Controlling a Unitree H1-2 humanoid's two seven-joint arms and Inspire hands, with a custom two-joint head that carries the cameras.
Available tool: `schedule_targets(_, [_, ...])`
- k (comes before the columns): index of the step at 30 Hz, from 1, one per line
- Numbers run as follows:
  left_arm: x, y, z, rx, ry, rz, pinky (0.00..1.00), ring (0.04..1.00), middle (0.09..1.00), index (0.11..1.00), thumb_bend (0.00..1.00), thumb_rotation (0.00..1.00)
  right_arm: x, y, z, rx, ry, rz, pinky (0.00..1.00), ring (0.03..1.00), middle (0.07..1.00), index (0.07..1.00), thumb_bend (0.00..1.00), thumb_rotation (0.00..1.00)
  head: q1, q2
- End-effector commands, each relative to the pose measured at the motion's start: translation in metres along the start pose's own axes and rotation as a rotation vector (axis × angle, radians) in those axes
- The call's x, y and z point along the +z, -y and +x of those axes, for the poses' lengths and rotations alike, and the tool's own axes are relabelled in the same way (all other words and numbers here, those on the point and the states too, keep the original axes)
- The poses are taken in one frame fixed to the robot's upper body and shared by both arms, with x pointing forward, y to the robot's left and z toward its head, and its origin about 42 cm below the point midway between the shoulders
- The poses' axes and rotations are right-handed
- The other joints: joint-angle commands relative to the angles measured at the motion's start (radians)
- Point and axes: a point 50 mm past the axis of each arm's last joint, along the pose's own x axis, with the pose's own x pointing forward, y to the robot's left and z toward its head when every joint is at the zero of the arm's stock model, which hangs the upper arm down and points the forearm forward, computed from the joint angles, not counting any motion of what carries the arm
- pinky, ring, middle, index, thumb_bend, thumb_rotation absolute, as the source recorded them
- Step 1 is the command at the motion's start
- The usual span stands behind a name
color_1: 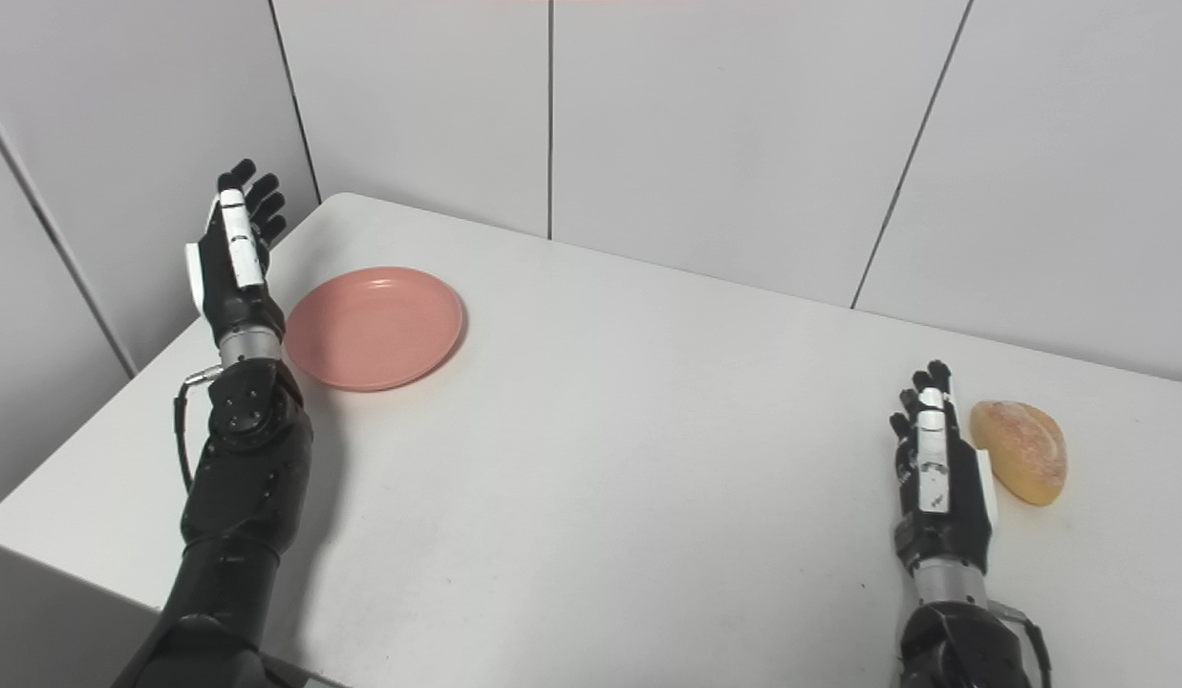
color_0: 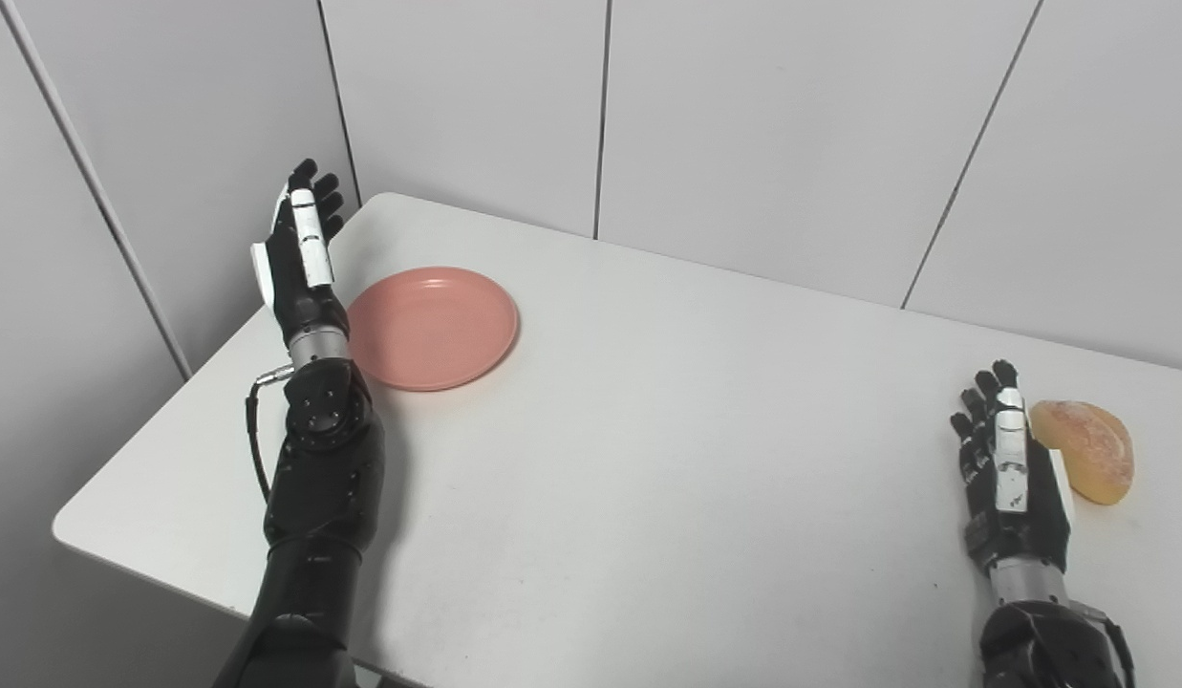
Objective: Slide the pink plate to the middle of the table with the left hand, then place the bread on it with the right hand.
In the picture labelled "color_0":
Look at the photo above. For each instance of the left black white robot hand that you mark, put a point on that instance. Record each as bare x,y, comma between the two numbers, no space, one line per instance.
299,268

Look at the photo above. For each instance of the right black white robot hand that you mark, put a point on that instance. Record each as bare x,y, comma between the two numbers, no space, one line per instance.
1011,487

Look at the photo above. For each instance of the golden bread roll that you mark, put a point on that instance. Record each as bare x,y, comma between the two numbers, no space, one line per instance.
1087,449

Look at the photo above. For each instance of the pink round plate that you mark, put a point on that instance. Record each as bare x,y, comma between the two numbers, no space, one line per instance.
438,330

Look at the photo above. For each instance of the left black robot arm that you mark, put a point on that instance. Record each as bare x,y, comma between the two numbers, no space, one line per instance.
323,497

